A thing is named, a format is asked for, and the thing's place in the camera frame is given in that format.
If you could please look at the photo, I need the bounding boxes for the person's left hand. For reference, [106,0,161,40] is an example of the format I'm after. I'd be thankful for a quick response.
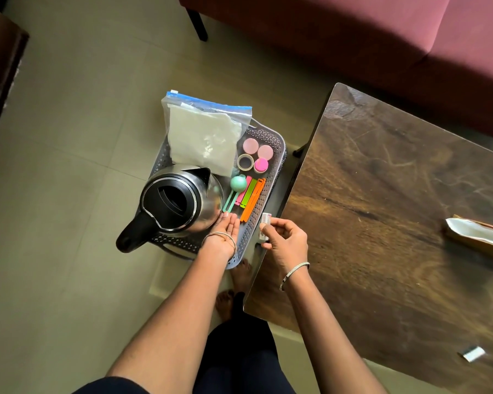
[205,212,241,254]

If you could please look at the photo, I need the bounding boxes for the person's right hand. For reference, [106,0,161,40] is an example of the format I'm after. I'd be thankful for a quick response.
[259,218,310,278]

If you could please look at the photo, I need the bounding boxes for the person's left forearm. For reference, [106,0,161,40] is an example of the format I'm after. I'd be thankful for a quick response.
[107,246,236,394]

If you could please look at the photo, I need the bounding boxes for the person's right forearm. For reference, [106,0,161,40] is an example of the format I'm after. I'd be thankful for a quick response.
[281,268,389,394]

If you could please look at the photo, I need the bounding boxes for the silver bangle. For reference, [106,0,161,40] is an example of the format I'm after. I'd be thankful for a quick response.
[279,262,311,292]
[201,231,237,254]

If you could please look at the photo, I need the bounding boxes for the orange bag clip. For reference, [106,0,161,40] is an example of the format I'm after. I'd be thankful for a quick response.
[240,178,267,223]

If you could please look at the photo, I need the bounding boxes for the pink bag clip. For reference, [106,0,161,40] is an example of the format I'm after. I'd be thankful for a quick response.
[234,175,253,206]

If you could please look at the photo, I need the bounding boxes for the green bag clip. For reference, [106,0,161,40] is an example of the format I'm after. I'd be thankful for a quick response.
[240,178,258,209]

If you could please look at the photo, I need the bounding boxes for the grey perforated plastic basket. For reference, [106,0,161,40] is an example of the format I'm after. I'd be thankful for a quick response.
[147,117,287,270]

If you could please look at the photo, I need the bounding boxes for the teal ball scoop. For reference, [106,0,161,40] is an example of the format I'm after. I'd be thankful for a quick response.
[226,175,248,213]

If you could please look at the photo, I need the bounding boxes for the person's right foot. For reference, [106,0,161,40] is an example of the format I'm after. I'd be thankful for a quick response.
[230,259,254,295]

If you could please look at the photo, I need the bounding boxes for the person's foot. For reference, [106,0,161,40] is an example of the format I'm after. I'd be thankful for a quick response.
[215,290,235,323]
[230,259,254,295]

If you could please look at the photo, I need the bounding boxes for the person's left foot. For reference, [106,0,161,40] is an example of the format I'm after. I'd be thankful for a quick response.
[215,290,235,323]

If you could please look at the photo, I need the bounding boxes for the zip bag of white powder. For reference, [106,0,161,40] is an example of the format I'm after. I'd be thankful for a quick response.
[161,90,253,178]

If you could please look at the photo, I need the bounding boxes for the person's black trousers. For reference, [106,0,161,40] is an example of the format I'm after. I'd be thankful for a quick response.
[72,292,297,394]

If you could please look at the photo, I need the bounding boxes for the brown paper bag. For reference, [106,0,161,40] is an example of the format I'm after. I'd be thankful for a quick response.
[443,214,493,259]

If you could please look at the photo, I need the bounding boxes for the black sofa leg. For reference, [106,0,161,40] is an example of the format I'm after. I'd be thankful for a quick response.
[186,9,209,42]

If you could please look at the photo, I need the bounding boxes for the maroon sofa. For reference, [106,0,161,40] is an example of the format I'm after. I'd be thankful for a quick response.
[177,0,493,144]

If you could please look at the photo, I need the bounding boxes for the torn white sachet piece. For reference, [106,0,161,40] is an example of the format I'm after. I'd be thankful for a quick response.
[458,346,487,363]

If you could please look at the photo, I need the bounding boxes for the steel electric kettle black handle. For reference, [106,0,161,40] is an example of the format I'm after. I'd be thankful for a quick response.
[115,164,225,254]

